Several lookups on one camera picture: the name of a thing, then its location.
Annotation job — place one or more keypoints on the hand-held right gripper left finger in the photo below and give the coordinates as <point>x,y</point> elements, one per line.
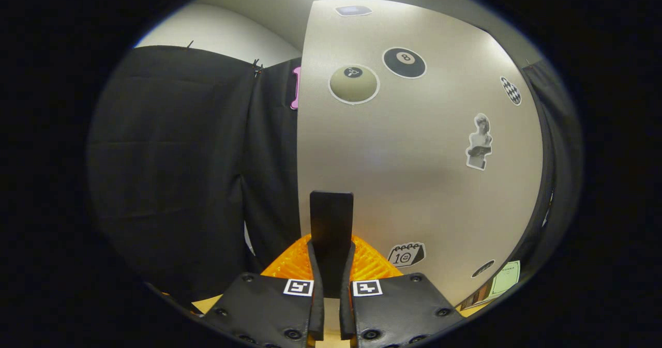
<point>316,291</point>

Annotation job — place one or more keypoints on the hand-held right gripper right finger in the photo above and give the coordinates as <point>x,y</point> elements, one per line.
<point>346,296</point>

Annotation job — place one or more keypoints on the beige cabinet door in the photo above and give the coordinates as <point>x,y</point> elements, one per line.
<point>414,156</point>

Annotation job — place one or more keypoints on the pale green book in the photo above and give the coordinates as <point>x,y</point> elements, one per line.
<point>504,281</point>

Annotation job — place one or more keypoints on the black backdrop cloth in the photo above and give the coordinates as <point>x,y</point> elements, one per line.
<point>181,156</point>

